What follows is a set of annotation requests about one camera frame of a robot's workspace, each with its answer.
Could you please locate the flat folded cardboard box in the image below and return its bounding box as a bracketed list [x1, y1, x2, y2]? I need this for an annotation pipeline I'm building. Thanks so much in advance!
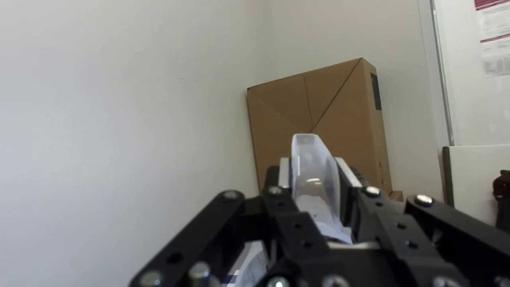
[245, 56, 393, 197]

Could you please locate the brown leather bag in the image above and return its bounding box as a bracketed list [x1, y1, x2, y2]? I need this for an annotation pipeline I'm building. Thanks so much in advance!
[490, 170, 510, 233]

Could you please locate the metal glass wall frame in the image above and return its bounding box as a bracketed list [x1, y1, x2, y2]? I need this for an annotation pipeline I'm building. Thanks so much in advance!
[419, 0, 455, 147]

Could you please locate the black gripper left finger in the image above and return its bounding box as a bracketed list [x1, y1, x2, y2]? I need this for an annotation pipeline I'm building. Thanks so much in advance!
[129, 157, 328, 287]

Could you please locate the white maroon paper poster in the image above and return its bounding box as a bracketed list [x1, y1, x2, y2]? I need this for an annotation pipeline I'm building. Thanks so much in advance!
[471, 0, 510, 77]

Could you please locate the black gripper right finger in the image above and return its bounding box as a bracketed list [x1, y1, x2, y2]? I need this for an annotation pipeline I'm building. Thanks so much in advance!
[334, 157, 510, 287]

